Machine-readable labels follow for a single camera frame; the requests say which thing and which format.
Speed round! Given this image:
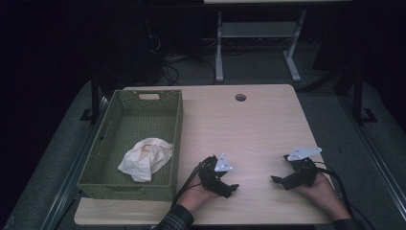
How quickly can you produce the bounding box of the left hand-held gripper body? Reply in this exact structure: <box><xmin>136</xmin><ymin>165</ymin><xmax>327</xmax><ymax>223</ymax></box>
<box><xmin>198</xmin><ymin>152</ymin><xmax>234</xmax><ymax>196</ymax></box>

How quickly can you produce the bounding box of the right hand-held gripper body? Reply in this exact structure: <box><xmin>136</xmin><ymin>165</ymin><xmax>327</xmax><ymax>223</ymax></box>
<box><xmin>280</xmin><ymin>147</ymin><xmax>323</xmax><ymax>192</ymax></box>

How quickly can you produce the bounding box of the white cloth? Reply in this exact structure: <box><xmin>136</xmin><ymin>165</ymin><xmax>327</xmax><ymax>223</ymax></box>
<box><xmin>117</xmin><ymin>137</ymin><xmax>174</xmax><ymax>183</ymax></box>

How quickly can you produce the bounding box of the green woven plastic basket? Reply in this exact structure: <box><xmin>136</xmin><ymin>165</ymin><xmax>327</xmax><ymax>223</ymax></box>
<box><xmin>76</xmin><ymin>89</ymin><xmax>185</xmax><ymax>202</ymax></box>

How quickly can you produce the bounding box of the person's left hand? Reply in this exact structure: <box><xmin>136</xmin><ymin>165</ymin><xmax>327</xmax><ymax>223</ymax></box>
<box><xmin>176</xmin><ymin>175</ymin><xmax>221</xmax><ymax>214</ymax></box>

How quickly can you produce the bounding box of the person's right hand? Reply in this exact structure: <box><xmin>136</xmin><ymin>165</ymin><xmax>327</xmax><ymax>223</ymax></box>
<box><xmin>292</xmin><ymin>172</ymin><xmax>352</xmax><ymax>221</ymax></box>

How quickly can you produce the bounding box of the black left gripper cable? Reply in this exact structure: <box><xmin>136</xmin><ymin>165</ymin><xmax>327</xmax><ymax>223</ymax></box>
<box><xmin>171</xmin><ymin>161</ymin><xmax>205</xmax><ymax>206</ymax></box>

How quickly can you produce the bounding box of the black metal stand post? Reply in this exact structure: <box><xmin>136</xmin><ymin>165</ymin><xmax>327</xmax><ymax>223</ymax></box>
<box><xmin>350</xmin><ymin>65</ymin><xmax>378</xmax><ymax>127</ymax></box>
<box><xmin>79</xmin><ymin>68</ymin><xmax>102</xmax><ymax>125</ymax></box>

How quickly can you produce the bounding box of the tangle of floor cables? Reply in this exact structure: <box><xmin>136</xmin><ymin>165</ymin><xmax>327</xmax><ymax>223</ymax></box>
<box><xmin>145</xmin><ymin>33</ymin><xmax>218</xmax><ymax>86</ymax></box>

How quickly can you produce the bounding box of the white metal table frame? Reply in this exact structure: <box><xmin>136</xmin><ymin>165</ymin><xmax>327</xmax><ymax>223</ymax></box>
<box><xmin>214</xmin><ymin>9</ymin><xmax>307</xmax><ymax>83</ymax></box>

